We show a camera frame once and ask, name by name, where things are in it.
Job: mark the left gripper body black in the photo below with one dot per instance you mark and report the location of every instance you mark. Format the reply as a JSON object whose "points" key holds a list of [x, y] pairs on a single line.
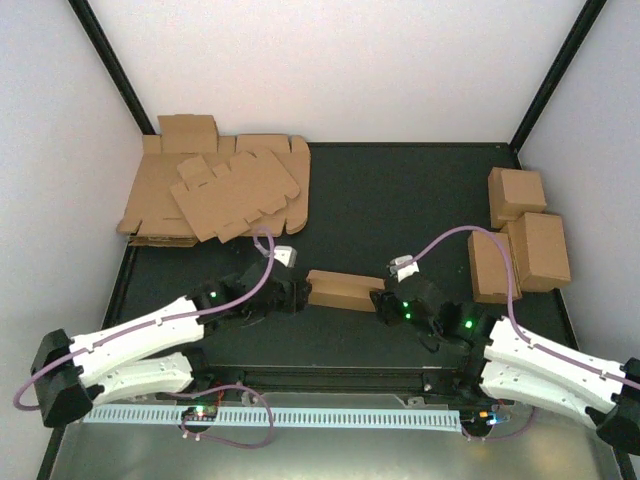
{"points": [[291, 303]]}

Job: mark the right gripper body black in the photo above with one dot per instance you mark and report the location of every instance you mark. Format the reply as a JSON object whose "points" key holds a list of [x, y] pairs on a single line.
{"points": [[393, 317]]}

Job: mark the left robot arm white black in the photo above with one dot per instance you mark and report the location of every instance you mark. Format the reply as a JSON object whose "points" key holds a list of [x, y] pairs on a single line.
{"points": [[75, 374]]}

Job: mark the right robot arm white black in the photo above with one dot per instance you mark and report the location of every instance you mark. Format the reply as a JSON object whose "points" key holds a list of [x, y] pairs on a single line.
{"points": [[503, 361]]}

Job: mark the folded cardboard box small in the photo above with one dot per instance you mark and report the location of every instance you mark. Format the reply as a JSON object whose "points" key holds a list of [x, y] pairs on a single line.
{"points": [[488, 271]]}

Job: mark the right controller board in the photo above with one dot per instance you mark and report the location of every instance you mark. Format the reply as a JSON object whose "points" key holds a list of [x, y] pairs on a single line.
{"points": [[485, 417]]}

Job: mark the controller board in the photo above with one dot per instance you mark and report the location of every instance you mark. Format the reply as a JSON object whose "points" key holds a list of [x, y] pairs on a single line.
{"points": [[200, 413], [485, 417]]}

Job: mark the left controller board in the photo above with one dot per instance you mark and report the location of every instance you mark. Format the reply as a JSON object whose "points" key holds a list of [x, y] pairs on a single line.
{"points": [[200, 413]]}

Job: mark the stack of flat cardboard blanks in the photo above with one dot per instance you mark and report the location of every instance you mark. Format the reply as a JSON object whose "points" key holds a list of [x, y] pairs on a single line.
{"points": [[153, 218]]}

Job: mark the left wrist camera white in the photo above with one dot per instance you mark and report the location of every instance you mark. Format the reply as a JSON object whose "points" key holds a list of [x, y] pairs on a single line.
{"points": [[283, 255]]}

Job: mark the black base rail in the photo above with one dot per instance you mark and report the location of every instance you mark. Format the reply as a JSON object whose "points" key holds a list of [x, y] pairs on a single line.
{"points": [[435, 385]]}

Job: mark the white slotted cable duct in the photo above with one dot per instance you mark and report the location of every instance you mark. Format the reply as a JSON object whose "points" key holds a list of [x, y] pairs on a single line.
{"points": [[281, 417]]}

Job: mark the right black frame post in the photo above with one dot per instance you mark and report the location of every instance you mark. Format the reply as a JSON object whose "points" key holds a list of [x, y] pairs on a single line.
{"points": [[571, 45]]}

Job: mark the black frame post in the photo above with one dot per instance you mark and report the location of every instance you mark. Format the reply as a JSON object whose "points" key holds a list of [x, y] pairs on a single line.
{"points": [[571, 45], [96, 35]]}

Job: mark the left black frame post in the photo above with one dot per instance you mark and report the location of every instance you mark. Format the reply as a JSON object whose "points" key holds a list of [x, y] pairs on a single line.
{"points": [[96, 35]]}

